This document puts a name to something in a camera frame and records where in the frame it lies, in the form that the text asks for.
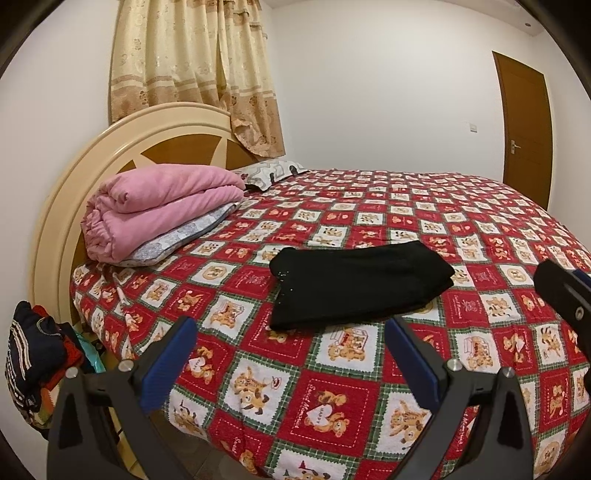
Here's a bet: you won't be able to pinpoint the cream wooden headboard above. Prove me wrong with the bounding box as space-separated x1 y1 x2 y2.
30 102 259 334

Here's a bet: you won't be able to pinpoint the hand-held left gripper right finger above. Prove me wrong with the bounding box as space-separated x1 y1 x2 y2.
385 316 542 480

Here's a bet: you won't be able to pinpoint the pink folded blanket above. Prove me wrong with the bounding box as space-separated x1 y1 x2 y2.
82 164 247 265

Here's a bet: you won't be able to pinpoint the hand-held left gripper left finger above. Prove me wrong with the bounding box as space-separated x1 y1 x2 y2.
46 316 199 480

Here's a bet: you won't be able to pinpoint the teal plastic bag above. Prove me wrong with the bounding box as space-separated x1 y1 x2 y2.
76 332 107 374

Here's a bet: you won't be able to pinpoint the grey zigzag pillow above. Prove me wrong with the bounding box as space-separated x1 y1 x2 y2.
231 158 308 193

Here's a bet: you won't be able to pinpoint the red printed bear blanket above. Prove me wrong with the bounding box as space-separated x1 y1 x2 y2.
69 167 591 480

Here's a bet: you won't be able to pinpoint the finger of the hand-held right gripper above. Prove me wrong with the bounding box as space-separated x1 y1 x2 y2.
533 260 591 336

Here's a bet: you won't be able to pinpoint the brown wooden door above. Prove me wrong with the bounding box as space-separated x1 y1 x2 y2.
492 50 554 210

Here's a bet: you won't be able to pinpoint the grey floral pillow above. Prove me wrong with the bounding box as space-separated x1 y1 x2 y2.
117 200 243 268

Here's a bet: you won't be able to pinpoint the beige patterned curtain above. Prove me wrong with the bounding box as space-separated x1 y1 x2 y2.
108 0 286 158

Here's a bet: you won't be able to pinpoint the red orange cloth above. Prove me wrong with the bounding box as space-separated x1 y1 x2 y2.
28 332 86 426

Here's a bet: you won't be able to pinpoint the black pants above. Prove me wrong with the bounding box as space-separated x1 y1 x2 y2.
268 241 457 332

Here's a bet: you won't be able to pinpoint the dark striped garment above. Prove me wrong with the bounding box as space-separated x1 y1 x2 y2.
4 301 70 416

